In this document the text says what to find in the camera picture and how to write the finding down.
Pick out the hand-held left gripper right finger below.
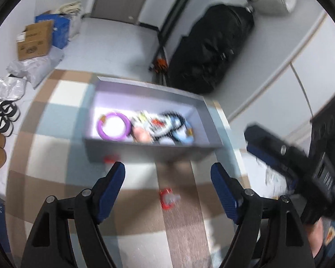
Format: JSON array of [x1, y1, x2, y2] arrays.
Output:
[[211, 162, 316, 268]]

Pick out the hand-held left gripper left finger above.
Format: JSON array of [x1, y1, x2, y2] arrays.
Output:
[[20, 161, 126, 268]]

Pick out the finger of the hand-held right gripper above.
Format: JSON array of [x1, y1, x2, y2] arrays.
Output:
[[244, 125, 320, 193]]

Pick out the grey cardboard box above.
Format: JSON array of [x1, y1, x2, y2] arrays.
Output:
[[84, 76, 225, 164]]

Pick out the pink and orange toy figure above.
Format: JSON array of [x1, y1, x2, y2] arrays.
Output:
[[134, 127, 153, 143]]

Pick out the blue ring bracelet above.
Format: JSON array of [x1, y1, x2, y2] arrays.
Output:
[[167, 117, 196, 146]]

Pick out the black bead bracelet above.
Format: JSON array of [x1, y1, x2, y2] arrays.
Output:
[[159, 112, 185, 126]]

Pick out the person's right hand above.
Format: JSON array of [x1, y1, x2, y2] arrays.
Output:
[[307, 219, 333, 259]]

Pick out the checked tablecloth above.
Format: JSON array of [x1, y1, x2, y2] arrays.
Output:
[[6, 70, 257, 268]]

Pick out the black bag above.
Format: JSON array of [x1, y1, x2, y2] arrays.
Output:
[[167, 4, 254, 95]]

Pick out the black tripod with orange clips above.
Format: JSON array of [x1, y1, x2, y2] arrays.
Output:
[[149, 28, 169, 86]]

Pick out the clear plastic bags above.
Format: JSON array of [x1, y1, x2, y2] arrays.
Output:
[[6, 46, 65, 88]]

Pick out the clear plastic wrap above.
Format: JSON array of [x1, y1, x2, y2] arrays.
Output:
[[0, 77, 27, 104]]

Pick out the blue cardboard box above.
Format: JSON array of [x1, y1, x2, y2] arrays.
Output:
[[35, 13, 73, 49]]

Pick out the brown cardboard box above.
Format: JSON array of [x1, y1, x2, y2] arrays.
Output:
[[16, 20, 55, 61]]

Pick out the white plastic bag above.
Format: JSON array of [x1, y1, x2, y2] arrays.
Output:
[[70, 14, 83, 38]]

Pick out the beige cloth bag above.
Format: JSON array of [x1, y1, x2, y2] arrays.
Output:
[[57, 1, 86, 16]]

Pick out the purple bracelet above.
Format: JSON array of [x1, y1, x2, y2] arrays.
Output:
[[96, 112, 132, 141]]

